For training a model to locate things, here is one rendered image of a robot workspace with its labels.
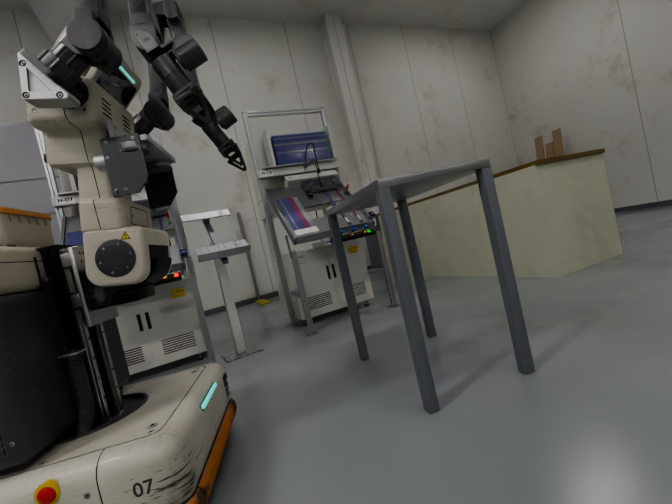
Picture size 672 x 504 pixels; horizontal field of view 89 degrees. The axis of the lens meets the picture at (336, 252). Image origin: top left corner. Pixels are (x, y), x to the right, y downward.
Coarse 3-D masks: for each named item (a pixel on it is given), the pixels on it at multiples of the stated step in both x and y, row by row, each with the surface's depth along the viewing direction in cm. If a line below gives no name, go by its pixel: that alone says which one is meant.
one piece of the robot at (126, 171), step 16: (112, 128) 95; (112, 144) 93; (128, 144) 93; (144, 144) 96; (96, 160) 93; (112, 160) 93; (128, 160) 93; (144, 160) 94; (160, 160) 113; (112, 176) 93; (128, 176) 93; (144, 176) 94; (160, 176) 118; (112, 192) 93; (128, 192) 93; (160, 192) 118; (176, 192) 119
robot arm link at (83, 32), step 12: (84, 0) 82; (96, 0) 82; (84, 12) 79; (96, 12) 81; (72, 24) 79; (84, 24) 79; (96, 24) 80; (108, 24) 86; (72, 36) 79; (84, 36) 79; (96, 36) 80; (84, 48) 79; (96, 48) 80; (120, 60) 89
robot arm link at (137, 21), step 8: (128, 0) 83; (136, 0) 83; (144, 0) 84; (128, 8) 83; (136, 8) 83; (144, 8) 83; (152, 8) 86; (128, 16) 83; (136, 16) 83; (144, 16) 83; (152, 16) 84; (136, 24) 83; (144, 24) 83; (152, 24) 83; (152, 32) 83; (136, 40) 82; (160, 40) 88; (144, 56) 86
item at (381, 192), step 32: (480, 160) 123; (384, 192) 112; (416, 192) 159; (480, 192) 126; (384, 224) 114; (416, 256) 188; (352, 288) 177; (416, 288) 191; (512, 288) 124; (352, 320) 178; (416, 320) 114; (512, 320) 126; (416, 352) 113
